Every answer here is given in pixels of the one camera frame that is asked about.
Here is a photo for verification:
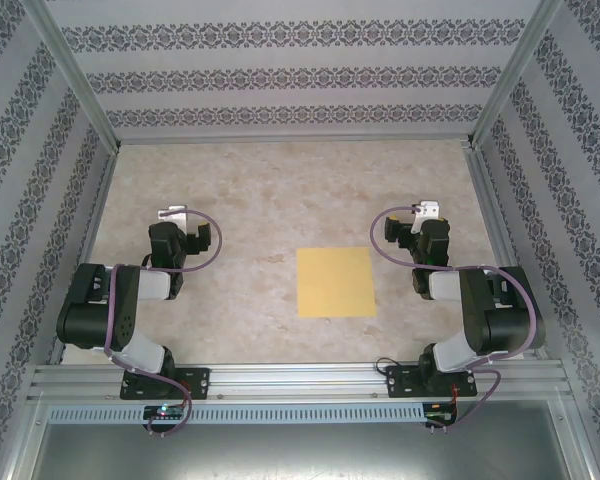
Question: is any grey slotted cable duct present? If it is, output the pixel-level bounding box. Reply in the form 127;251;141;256
47;403;426;424

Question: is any aluminium side rail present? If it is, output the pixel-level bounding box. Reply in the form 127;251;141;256
464;147;549;359
47;147;121;365

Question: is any yellow cloth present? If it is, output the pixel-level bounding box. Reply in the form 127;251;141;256
296;247;378;319

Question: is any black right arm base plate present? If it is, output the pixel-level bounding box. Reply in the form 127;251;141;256
385;364;479;399

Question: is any aluminium cross rail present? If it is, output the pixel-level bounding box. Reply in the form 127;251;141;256
27;362;571;401

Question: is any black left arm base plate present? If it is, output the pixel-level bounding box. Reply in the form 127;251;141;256
119;367;212;401

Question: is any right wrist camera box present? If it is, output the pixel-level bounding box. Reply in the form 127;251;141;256
413;200;442;221

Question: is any aluminium frame post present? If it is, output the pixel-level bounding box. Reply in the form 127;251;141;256
19;0;121;151
467;0;564;149

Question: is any grey metal panel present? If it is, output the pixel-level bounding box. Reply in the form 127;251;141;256
2;422;599;480

